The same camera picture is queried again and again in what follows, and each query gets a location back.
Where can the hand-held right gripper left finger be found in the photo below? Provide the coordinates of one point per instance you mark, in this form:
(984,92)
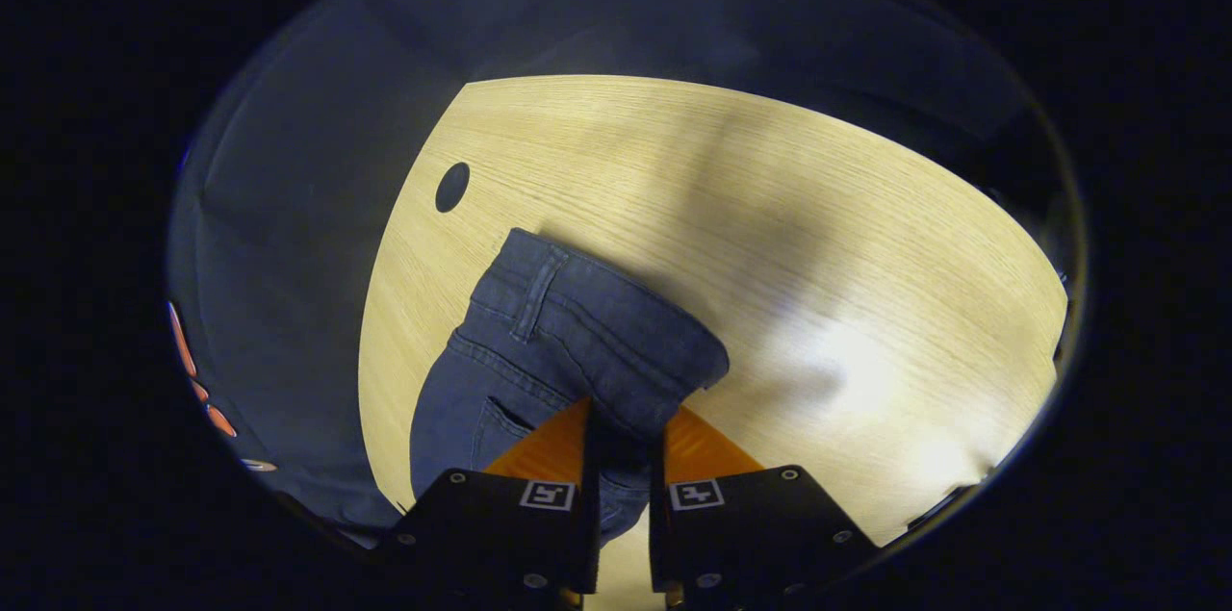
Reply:
(590,515)

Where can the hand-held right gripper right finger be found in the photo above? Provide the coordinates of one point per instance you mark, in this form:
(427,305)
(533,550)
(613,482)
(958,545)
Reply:
(658,524)

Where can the dark denim jeans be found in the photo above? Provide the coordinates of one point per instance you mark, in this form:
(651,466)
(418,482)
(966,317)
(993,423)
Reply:
(577,332)

